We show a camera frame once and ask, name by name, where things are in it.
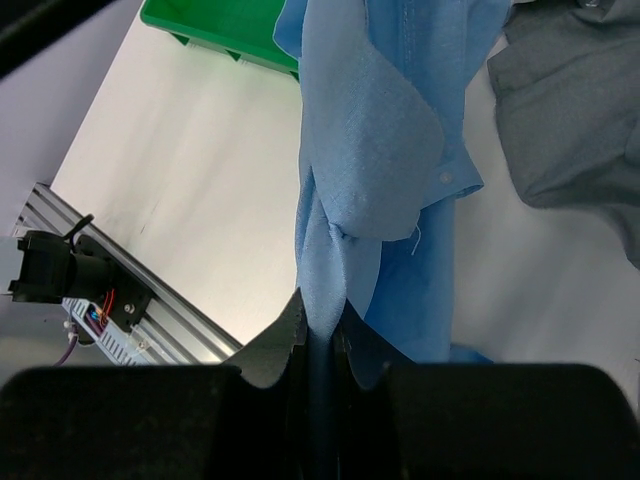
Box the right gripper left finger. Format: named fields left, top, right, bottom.
left=1, top=294, right=307, bottom=479

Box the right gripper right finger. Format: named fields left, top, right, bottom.
left=332, top=306, right=639, bottom=479

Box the light blue shirt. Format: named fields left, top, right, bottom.
left=274, top=1, right=511, bottom=362

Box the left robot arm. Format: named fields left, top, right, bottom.
left=1, top=214, right=117, bottom=304

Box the grey shirt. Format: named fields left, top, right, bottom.
left=487, top=1, right=639, bottom=266

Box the green plastic tray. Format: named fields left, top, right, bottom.
left=140, top=0, right=299, bottom=79

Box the aluminium mounting rail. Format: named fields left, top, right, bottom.
left=9, top=184, right=242, bottom=365

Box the white slotted cable duct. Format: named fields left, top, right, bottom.
left=62, top=298, right=150, bottom=366

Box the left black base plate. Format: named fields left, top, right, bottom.
left=67, top=235, right=153, bottom=333

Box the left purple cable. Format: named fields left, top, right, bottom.
left=52, top=319, right=84, bottom=367

